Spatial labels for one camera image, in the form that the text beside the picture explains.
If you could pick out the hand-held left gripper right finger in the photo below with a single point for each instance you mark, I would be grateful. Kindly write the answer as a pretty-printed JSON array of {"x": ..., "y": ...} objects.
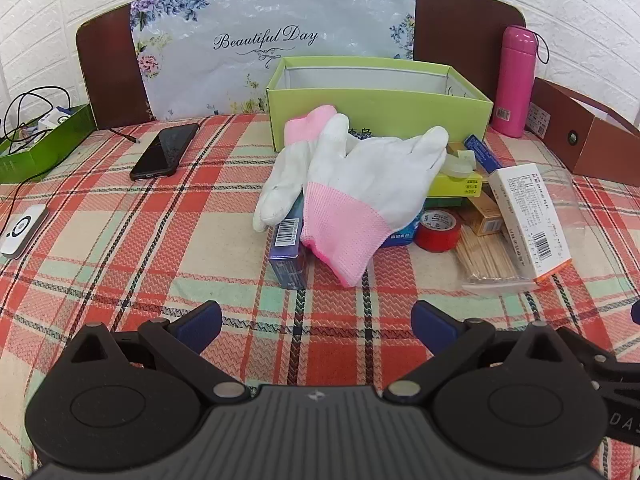
[{"x": 435, "y": 322}]

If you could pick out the black smartphone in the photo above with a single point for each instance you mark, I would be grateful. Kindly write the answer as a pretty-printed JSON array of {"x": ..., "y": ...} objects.
[{"x": 162, "y": 152}]

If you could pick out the clear plastic container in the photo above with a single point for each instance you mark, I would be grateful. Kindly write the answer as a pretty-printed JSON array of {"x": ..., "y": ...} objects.
[{"x": 570, "y": 195}]

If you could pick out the bright blue small box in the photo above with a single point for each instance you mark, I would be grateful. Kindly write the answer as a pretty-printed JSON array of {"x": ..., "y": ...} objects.
[{"x": 402, "y": 236}]

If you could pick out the plaid blanket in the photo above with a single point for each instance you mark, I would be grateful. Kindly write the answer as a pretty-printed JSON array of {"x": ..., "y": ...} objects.
[{"x": 150, "y": 260}]

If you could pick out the yellow green flat box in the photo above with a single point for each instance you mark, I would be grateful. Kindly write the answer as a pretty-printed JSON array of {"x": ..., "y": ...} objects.
[{"x": 455, "y": 186}]

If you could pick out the red tape roll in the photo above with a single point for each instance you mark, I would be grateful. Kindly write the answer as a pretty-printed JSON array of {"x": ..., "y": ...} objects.
[{"x": 440, "y": 240}]

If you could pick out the white glove pink cuff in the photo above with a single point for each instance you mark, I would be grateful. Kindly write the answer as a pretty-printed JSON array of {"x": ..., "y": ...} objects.
[
  {"x": 360, "y": 195},
  {"x": 285, "y": 180}
]

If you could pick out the small gold box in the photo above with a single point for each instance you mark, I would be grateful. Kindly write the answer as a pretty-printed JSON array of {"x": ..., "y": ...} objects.
[{"x": 457, "y": 148}]

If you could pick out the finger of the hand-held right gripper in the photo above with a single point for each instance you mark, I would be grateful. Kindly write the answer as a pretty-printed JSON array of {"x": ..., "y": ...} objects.
[
  {"x": 636, "y": 311},
  {"x": 607, "y": 362}
]

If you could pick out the brown cardboard box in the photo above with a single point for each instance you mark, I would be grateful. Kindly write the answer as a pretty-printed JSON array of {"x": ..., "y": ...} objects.
[{"x": 600, "y": 145}]

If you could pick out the long gold box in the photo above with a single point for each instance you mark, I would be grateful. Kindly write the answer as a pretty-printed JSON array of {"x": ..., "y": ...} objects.
[{"x": 485, "y": 220}]

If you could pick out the white rounded device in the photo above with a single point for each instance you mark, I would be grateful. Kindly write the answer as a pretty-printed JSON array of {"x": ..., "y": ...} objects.
[{"x": 22, "y": 232}]

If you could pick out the long blue box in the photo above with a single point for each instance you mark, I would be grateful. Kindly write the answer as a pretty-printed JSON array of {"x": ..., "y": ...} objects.
[{"x": 482, "y": 152}]

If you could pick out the dark green box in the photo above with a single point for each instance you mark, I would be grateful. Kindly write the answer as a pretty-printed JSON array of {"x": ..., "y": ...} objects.
[{"x": 50, "y": 145}]

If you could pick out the white orange box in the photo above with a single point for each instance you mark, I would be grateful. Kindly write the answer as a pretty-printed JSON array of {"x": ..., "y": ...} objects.
[{"x": 525, "y": 210}]

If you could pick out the bag of wooden sticks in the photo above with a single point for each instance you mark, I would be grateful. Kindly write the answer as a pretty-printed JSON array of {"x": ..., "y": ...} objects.
[{"x": 485, "y": 260}]

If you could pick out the dark blue barcode box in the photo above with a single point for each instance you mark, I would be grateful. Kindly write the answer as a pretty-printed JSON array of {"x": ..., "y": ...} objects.
[{"x": 287, "y": 260}]

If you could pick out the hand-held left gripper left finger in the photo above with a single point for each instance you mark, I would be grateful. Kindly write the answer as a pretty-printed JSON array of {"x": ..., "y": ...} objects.
[{"x": 200, "y": 322}]

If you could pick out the brown wooden headboard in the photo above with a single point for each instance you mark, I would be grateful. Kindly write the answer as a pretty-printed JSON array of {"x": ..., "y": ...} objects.
[{"x": 107, "y": 60}]

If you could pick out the pink thermos bottle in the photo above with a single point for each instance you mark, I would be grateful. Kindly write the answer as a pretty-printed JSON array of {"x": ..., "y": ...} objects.
[{"x": 515, "y": 85}]

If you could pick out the floral printed plastic bag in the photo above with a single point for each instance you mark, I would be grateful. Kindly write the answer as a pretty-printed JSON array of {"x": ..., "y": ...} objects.
[{"x": 250, "y": 75}]

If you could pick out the clear tape roll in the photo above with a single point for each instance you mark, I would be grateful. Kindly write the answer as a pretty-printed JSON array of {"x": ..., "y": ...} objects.
[{"x": 462, "y": 165}]

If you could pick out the lime green cardboard box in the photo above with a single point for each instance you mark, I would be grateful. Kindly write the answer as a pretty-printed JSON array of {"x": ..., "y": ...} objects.
[{"x": 390, "y": 110}]

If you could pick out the white blue charger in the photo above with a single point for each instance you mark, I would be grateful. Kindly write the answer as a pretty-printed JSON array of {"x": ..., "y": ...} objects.
[{"x": 57, "y": 117}]

